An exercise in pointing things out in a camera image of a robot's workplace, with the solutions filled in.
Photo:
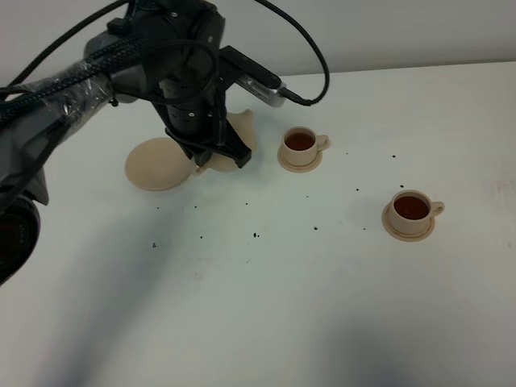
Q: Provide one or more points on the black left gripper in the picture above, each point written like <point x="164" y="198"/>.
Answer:
<point x="194" y="114"/>

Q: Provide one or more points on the beige cup saucer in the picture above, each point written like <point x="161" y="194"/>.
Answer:
<point x="386" y="218"/>
<point x="295" y="168"/>

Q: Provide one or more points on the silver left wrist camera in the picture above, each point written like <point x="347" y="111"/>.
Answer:
<point x="236" y="68"/>

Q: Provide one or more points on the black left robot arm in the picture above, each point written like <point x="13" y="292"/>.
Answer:
<point x="163" y="52"/>

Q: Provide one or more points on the beige teacup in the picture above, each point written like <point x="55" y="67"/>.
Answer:
<point x="301" y="145"/>
<point x="411" y="212"/>

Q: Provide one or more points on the far beige teacup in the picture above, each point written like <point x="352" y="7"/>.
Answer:
<point x="301" y="145"/>

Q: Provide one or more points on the far beige cup saucer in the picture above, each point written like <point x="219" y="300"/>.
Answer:
<point x="295" y="168"/>

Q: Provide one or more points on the beige ceramic teapot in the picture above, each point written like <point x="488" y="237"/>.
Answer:
<point x="243" y="125"/>

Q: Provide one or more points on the near beige cup saucer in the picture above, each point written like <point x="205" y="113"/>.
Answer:
<point x="386" y="218"/>

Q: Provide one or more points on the near beige teacup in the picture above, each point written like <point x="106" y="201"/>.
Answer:
<point x="411" y="212"/>

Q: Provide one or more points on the beige teapot saucer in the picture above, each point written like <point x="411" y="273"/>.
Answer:
<point x="158" y="164"/>

